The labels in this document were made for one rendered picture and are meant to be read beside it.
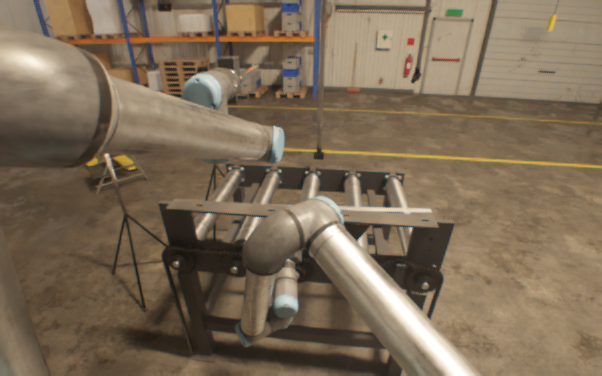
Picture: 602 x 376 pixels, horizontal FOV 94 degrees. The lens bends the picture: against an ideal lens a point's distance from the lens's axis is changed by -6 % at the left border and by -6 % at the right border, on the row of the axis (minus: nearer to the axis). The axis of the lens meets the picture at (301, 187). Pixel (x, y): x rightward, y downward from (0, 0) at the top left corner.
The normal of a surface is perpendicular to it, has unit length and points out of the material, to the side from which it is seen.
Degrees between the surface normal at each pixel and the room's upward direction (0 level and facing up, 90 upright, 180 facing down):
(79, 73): 63
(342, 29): 90
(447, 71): 90
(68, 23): 90
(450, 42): 90
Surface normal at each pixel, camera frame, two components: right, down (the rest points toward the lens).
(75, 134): 0.75, 0.57
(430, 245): -0.11, 0.48
